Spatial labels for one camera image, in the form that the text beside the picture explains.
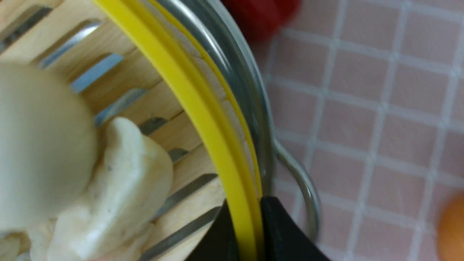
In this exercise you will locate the brown plastic potato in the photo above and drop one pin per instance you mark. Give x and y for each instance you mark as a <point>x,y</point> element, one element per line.
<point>450,231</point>

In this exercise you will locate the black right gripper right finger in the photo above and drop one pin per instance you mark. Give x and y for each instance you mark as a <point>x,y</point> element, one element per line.
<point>284,241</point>

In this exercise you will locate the pink checkered tablecloth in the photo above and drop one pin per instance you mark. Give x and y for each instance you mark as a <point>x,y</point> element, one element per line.
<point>368,95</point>

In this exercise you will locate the stainless steel pot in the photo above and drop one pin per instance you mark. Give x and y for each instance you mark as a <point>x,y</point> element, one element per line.
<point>253,90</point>

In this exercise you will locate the bamboo steamer basket yellow rim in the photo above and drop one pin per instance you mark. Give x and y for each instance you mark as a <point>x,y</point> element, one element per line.
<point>152,90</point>

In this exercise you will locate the white steamed bun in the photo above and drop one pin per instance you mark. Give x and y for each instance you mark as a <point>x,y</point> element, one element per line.
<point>65,194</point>

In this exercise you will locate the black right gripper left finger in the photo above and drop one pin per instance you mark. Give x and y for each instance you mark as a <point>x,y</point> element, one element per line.
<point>219,243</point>

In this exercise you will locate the red plastic pepper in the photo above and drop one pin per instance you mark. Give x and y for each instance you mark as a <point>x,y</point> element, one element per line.
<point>259,20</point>

